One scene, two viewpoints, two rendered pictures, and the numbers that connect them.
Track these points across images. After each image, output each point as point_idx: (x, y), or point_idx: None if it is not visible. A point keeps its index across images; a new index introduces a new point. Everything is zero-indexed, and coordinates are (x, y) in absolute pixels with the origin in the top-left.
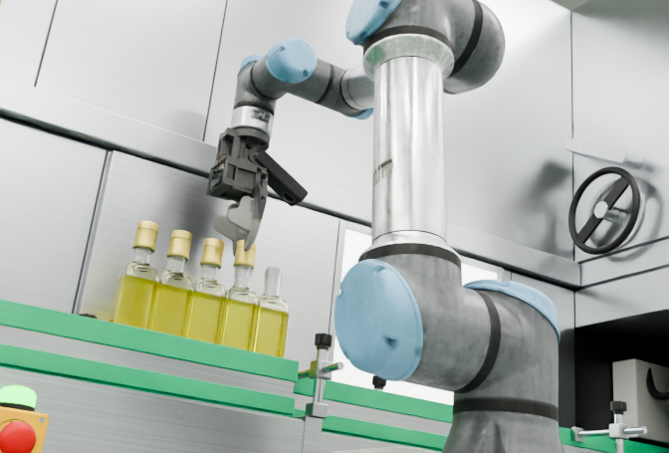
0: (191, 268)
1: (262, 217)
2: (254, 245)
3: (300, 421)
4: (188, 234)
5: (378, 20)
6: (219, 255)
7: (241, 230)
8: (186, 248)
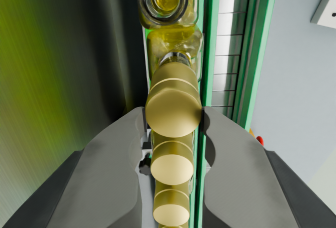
0: (29, 144)
1: (277, 156)
2: (199, 98)
3: None
4: (188, 207)
5: None
6: (190, 141)
7: (136, 155)
8: (187, 184)
